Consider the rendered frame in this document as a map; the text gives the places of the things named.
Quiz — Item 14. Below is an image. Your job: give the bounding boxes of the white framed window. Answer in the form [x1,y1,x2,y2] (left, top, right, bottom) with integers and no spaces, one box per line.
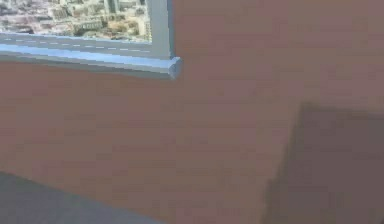
[0,0,184,81]

